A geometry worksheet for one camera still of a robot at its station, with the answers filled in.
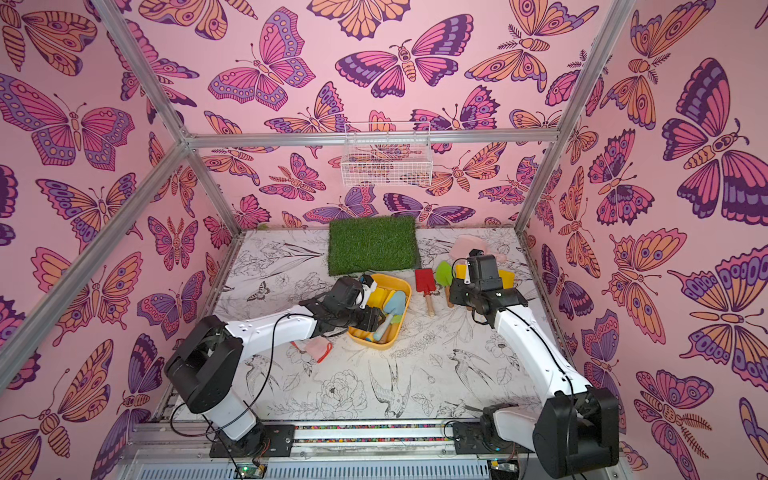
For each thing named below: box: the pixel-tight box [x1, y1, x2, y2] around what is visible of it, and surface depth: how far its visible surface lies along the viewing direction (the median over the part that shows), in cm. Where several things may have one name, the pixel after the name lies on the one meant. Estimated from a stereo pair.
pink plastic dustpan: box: [450, 234, 505, 264], surface depth 119 cm
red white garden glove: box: [290, 336, 333, 364], surface depth 89 cm
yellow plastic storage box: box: [347, 274, 413, 351], surface depth 96 cm
